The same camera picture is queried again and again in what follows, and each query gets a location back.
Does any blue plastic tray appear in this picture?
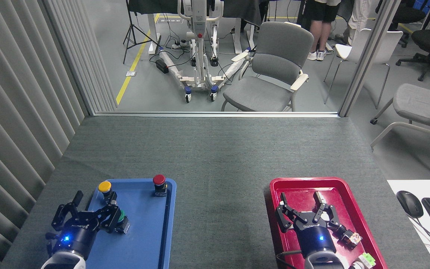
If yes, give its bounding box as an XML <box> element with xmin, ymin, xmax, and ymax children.
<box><xmin>74</xmin><ymin>178</ymin><xmax>177</xmax><ymax>269</ymax></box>

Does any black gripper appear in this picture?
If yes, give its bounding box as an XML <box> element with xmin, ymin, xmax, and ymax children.
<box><xmin>275</xmin><ymin>191</ymin><xmax>346</xmax><ymax>258</ymax></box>
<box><xmin>52</xmin><ymin>191</ymin><xmax>125</xmax><ymax>259</ymax></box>

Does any silver table rail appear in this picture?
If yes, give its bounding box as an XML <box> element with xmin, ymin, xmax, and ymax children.
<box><xmin>94</xmin><ymin>111</ymin><xmax>340</xmax><ymax>118</ymax></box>

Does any black switch with orange block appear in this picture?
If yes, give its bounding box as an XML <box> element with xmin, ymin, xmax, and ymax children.
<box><xmin>334</xmin><ymin>224</ymin><xmax>363</xmax><ymax>249</ymax></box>

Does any yellow push button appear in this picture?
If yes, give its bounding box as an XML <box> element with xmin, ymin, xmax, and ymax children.
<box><xmin>98</xmin><ymin>181</ymin><xmax>118</xmax><ymax>204</ymax></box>

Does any silver post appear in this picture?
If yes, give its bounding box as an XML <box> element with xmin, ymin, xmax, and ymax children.
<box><xmin>339</xmin><ymin>0</ymin><xmax>402</xmax><ymax>117</ymax></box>

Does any person in dark shorts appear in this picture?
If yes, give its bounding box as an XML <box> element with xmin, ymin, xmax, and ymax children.
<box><xmin>297</xmin><ymin>0</ymin><xmax>342</xmax><ymax>62</ymax></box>

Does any person in pale trousers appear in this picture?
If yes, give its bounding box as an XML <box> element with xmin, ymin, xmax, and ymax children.
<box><xmin>334</xmin><ymin>0</ymin><xmax>373</xmax><ymax>59</ymax></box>

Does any red plastic tray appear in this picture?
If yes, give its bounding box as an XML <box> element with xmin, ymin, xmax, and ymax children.
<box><xmin>269</xmin><ymin>177</ymin><xmax>388</xmax><ymax>269</ymax></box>

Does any green push button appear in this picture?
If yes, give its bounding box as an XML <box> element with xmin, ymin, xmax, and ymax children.
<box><xmin>107</xmin><ymin>208</ymin><xmax>131</xmax><ymax>235</ymax></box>

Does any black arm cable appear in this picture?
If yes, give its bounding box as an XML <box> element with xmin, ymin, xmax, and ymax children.
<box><xmin>276</xmin><ymin>251</ymin><xmax>306</xmax><ymax>269</ymax></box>

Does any black computer mouse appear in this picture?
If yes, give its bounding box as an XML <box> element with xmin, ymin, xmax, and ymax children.
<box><xmin>396</xmin><ymin>191</ymin><xmax>424</xmax><ymax>219</ymax></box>

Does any green and white switch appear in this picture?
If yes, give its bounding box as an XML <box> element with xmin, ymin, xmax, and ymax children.
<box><xmin>349</xmin><ymin>252</ymin><xmax>377</xmax><ymax>269</ymax></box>

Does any white plastic chair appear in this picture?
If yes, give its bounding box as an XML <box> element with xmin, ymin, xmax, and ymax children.
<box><xmin>323</xmin><ymin>29</ymin><xmax>403</xmax><ymax>110</ymax></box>

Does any grey padded armchair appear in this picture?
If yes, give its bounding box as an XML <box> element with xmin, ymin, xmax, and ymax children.
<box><xmin>221</xmin><ymin>21</ymin><xmax>315</xmax><ymax>112</ymax></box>

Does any red push button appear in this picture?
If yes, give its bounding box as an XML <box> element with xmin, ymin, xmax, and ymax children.
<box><xmin>153</xmin><ymin>174</ymin><xmax>168</xmax><ymax>197</ymax></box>

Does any white stand on wheels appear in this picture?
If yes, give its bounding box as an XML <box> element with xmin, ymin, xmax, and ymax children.
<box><xmin>158</xmin><ymin>0</ymin><xmax>253</xmax><ymax>103</ymax></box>

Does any grey armchair on castors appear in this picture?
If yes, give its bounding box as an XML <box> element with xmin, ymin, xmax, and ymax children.
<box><xmin>370</xmin><ymin>65</ymin><xmax>430</xmax><ymax>179</ymax></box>

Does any black tripod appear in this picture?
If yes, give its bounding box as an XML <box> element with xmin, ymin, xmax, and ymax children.
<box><xmin>123</xmin><ymin>0</ymin><xmax>162</xmax><ymax>65</ymax></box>

